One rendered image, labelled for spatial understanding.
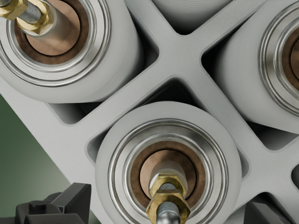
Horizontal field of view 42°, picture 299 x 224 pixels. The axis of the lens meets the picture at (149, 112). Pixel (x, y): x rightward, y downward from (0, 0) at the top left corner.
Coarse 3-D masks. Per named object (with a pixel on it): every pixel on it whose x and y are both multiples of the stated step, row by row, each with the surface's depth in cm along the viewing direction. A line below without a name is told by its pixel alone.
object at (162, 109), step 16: (144, 112) 25; (160, 112) 25; (176, 112) 25; (192, 112) 25; (112, 128) 25; (128, 128) 25; (208, 128) 24; (224, 128) 25; (112, 144) 25; (224, 144) 25; (96, 160) 26; (96, 176) 25; (240, 176) 25; (112, 208) 25; (224, 208) 25
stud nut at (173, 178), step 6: (162, 174) 21; (168, 174) 21; (174, 174) 21; (156, 180) 21; (162, 180) 21; (168, 180) 21; (174, 180) 21; (180, 180) 21; (156, 186) 21; (180, 186) 21; (150, 192) 21
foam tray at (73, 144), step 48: (144, 0) 31; (240, 0) 31; (144, 48) 42; (192, 48) 31; (144, 96) 32; (192, 96) 38; (48, 144) 32; (96, 144) 36; (240, 144) 31; (288, 144) 31; (96, 192) 32; (240, 192) 32; (288, 192) 31
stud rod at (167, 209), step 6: (162, 186) 20; (168, 186) 20; (174, 186) 21; (162, 204) 17; (168, 204) 16; (174, 204) 17; (162, 210) 16; (168, 210) 16; (174, 210) 16; (162, 216) 16; (168, 216) 16; (174, 216) 16; (156, 222) 16; (162, 222) 16; (168, 222) 16; (174, 222) 16; (180, 222) 16
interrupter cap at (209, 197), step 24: (168, 120) 24; (120, 144) 24; (144, 144) 24; (168, 144) 24; (192, 144) 24; (216, 144) 24; (120, 168) 24; (144, 168) 25; (192, 168) 25; (216, 168) 24; (120, 192) 25; (144, 192) 25; (192, 192) 25; (216, 192) 24; (144, 216) 24; (192, 216) 24
